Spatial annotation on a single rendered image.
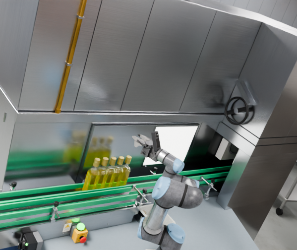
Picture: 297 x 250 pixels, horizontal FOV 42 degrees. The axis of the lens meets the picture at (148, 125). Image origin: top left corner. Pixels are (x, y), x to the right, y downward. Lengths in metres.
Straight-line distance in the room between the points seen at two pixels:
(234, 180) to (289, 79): 0.85
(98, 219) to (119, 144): 0.49
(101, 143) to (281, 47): 1.36
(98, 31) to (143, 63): 0.39
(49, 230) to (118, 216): 0.46
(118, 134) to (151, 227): 0.65
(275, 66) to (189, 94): 0.62
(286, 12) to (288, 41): 3.16
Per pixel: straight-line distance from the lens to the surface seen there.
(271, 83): 2.84
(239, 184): 3.07
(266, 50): 2.89
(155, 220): 2.09
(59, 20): 2.00
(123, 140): 2.52
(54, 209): 2.18
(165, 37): 2.38
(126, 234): 2.50
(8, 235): 2.18
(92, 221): 2.40
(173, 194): 1.87
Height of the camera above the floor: 2.31
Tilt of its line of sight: 23 degrees down
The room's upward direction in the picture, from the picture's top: 19 degrees clockwise
